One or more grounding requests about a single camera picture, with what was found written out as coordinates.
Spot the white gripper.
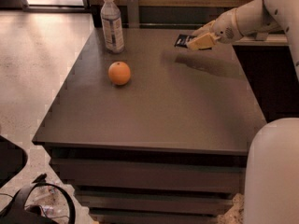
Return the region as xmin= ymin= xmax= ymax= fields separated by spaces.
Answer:
xmin=187 ymin=8 xmax=243 ymax=50

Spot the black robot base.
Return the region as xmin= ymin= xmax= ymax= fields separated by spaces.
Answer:
xmin=0 ymin=136 xmax=76 ymax=224

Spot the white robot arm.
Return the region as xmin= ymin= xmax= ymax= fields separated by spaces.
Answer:
xmin=187 ymin=0 xmax=299 ymax=77

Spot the white robot shoulder cover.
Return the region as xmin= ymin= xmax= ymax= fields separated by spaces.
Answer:
xmin=244 ymin=118 xmax=299 ymax=224

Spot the orange fruit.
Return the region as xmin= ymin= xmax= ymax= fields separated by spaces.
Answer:
xmin=108 ymin=62 xmax=131 ymax=85

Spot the clear plastic water bottle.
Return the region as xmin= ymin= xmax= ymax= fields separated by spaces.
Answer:
xmin=101 ymin=0 xmax=124 ymax=53

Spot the grey drawer cabinet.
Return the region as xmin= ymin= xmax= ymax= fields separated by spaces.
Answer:
xmin=33 ymin=29 xmax=265 ymax=224

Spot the wooden wall shelf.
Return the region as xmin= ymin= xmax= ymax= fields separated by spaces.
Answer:
xmin=233 ymin=34 xmax=288 ymax=46

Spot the left metal wall bracket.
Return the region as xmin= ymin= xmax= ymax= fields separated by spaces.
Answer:
xmin=127 ymin=0 xmax=139 ymax=28

